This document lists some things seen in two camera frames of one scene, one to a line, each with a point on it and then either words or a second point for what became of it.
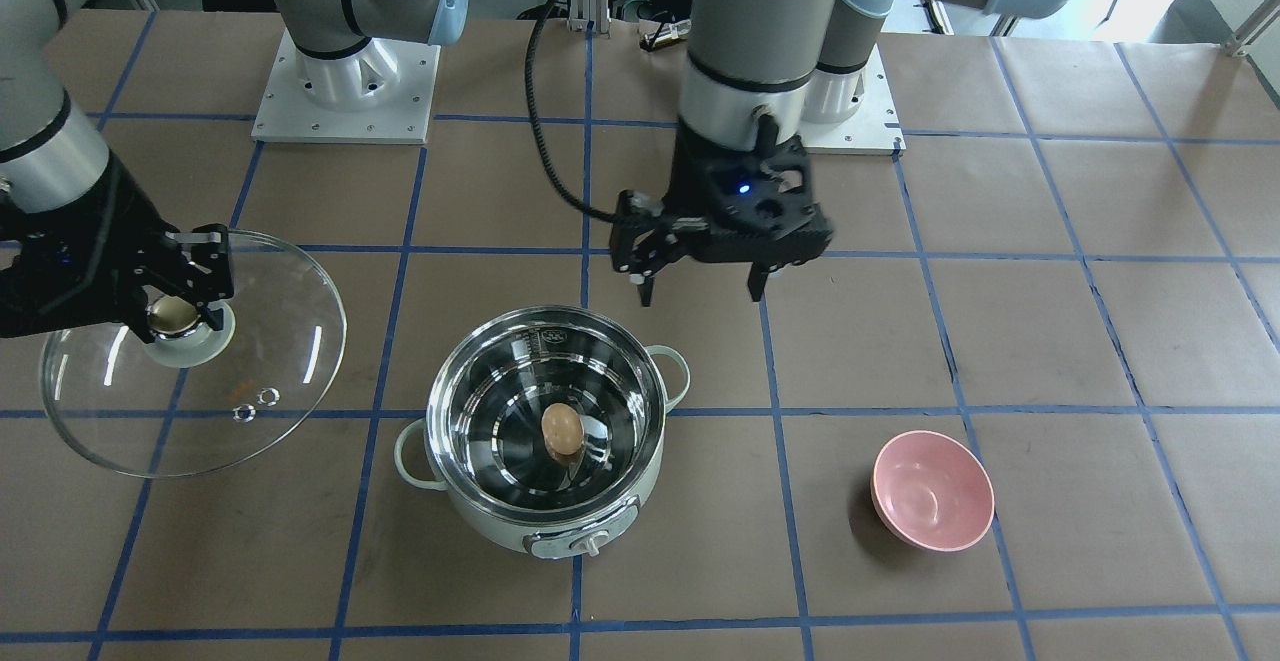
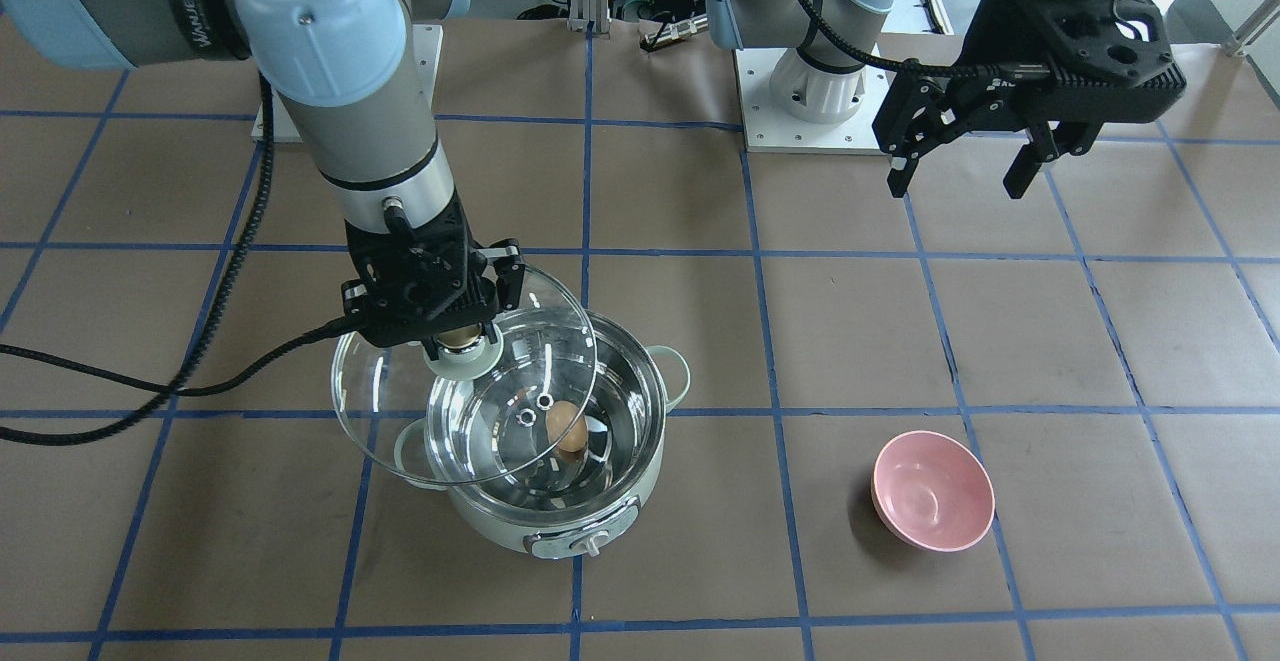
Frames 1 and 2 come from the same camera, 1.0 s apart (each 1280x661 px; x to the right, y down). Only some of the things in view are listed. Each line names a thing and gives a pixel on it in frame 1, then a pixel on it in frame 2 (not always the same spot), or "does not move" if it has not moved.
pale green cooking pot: (545, 425) does not move
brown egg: (563, 429) does not move
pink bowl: (932, 490) does not move
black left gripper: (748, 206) -> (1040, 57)
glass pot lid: (198, 400) -> (398, 416)
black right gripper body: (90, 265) -> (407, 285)
